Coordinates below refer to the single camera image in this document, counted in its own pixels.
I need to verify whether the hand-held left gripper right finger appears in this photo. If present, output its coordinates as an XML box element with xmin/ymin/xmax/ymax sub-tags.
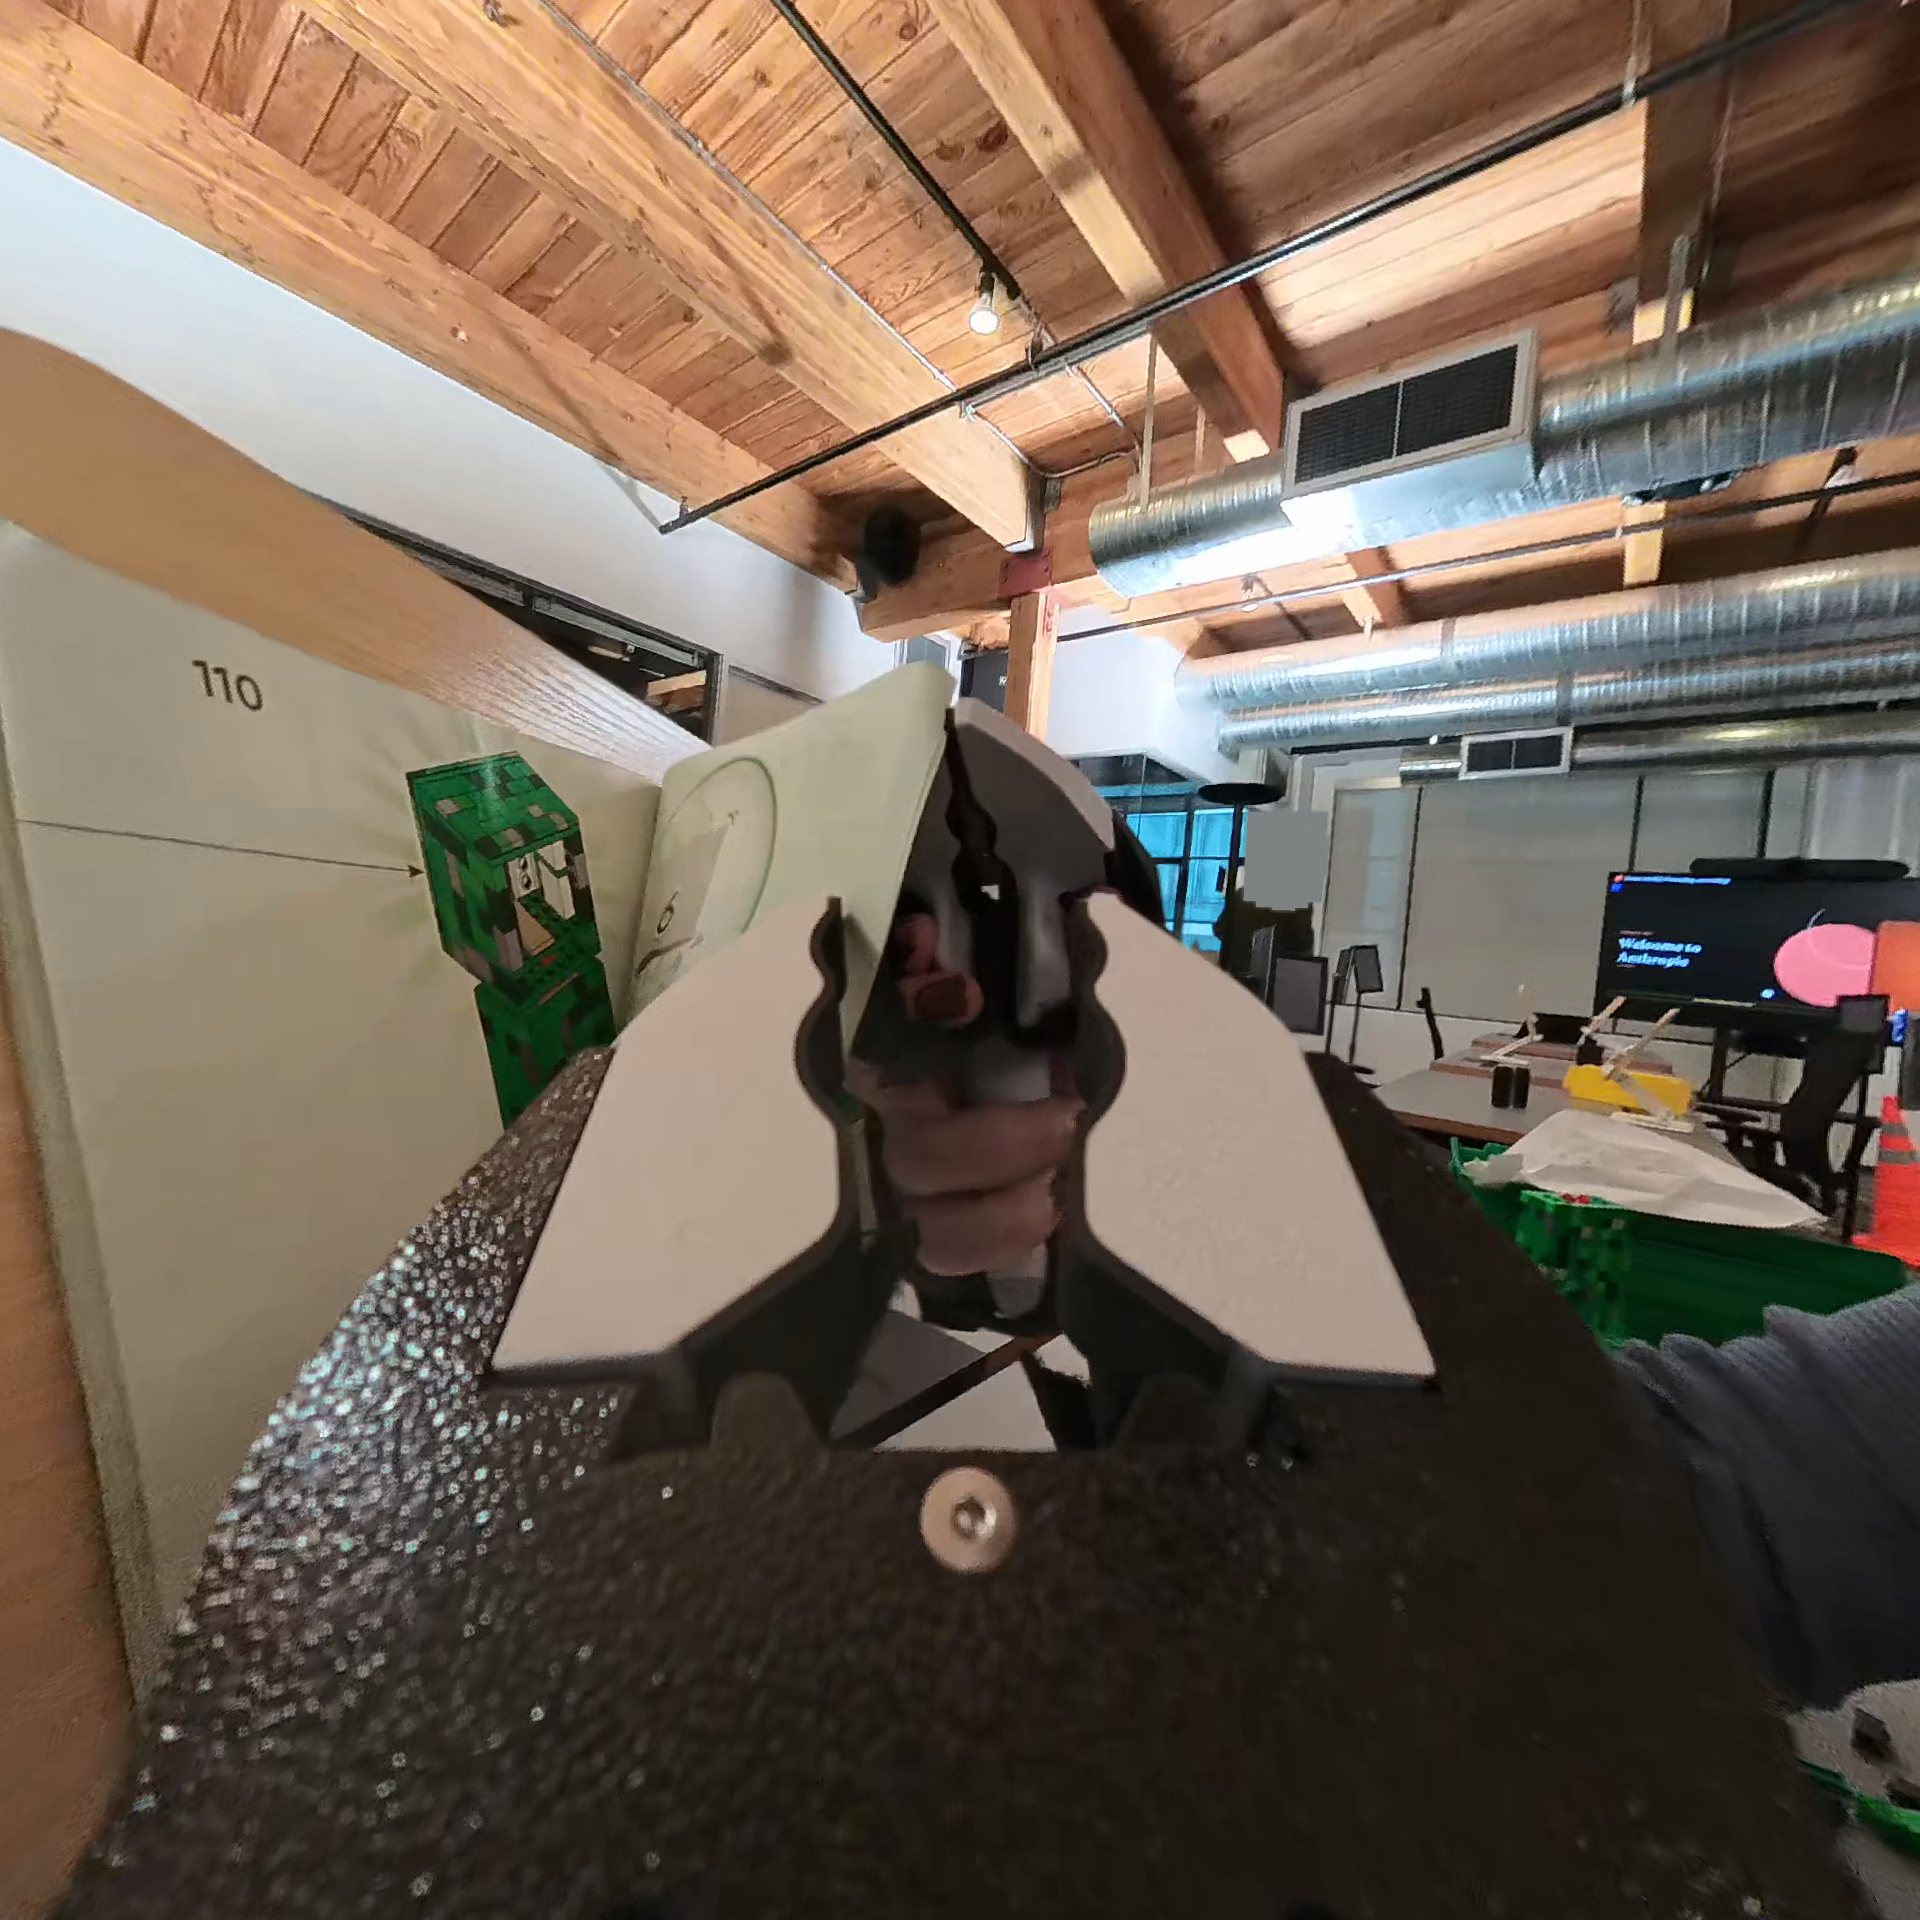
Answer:
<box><xmin>1050</xmin><ymin>891</ymin><xmax>1441</xmax><ymax>1453</ymax></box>

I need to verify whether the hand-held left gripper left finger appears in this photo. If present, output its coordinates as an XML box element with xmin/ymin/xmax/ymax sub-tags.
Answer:
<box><xmin>491</xmin><ymin>898</ymin><xmax>900</xmax><ymax>1453</ymax></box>

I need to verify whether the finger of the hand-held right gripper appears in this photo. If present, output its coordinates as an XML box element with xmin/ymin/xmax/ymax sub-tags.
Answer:
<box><xmin>897</xmin><ymin>741</ymin><xmax>982</xmax><ymax>968</ymax></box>
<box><xmin>945</xmin><ymin>698</ymin><xmax>1119</xmax><ymax>980</ymax></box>

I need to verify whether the person's right forearm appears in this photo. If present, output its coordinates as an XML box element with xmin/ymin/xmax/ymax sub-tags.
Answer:
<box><xmin>1613</xmin><ymin>1289</ymin><xmax>1920</xmax><ymax>1712</ymax></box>

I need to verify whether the person's right hand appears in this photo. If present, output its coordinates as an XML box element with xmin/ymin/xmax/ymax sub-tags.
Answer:
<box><xmin>846</xmin><ymin>907</ymin><xmax>1091</xmax><ymax>1284</ymax></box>

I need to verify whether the black floor lamp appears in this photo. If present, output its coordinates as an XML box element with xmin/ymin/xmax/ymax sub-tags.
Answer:
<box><xmin>1199</xmin><ymin>780</ymin><xmax>1289</xmax><ymax>916</ymax></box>

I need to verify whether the grey table with wooden edge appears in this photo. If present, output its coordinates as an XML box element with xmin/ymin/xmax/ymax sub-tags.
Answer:
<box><xmin>1370</xmin><ymin>1034</ymin><xmax>1771</xmax><ymax>1187</ymax></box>

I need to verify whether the white crumpled paper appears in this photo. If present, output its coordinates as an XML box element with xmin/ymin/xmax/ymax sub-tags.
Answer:
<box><xmin>1498</xmin><ymin>1112</ymin><xmax>1824</xmax><ymax>1234</ymax></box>

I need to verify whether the green plastic crate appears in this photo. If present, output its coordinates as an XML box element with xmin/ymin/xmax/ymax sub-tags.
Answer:
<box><xmin>1447</xmin><ymin>1140</ymin><xmax>1911</xmax><ymax>1350</ymax></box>

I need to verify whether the large display screen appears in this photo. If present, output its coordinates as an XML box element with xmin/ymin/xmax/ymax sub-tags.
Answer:
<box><xmin>1594</xmin><ymin>869</ymin><xmax>1920</xmax><ymax>1009</ymax></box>

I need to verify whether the instruction page on wooden board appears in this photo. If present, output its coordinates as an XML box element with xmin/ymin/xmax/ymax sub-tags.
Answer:
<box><xmin>0</xmin><ymin>329</ymin><xmax>964</xmax><ymax>1699</ymax></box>

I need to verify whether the black office chair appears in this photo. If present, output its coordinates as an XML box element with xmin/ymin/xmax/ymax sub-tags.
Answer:
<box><xmin>1739</xmin><ymin>995</ymin><xmax>1892</xmax><ymax>1201</ymax></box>

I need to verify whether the orange traffic cone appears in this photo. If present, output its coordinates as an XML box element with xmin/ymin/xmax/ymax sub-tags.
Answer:
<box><xmin>1851</xmin><ymin>1095</ymin><xmax>1920</xmax><ymax>1264</ymax></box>

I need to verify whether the black ceiling pipe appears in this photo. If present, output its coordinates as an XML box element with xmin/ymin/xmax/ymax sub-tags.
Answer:
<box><xmin>656</xmin><ymin>0</ymin><xmax>1853</xmax><ymax>534</ymax></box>

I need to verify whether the wooden post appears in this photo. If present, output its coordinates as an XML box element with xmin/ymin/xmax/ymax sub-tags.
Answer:
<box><xmin>1002</xmin><ymin>592</ymin><xmax>1060</xmax><ymax>745</ymax></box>

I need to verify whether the silver ventilation duct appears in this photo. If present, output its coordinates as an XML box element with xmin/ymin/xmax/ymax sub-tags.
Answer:
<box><xmin>1214</xmin><ymin>659</ymin><xmax>1920</xmax><ymax>768</ymax></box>
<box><xmin>1175</xmin><ymin>549</ymin><xmax>1920</xmax><ymax>714</ymax></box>

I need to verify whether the large silver duct with vent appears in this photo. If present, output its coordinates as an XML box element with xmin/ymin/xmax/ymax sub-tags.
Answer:
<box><xmin>1087</xmin><ymin>278</ymin><xmax>1920</xmax><ymax>599</ymax></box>

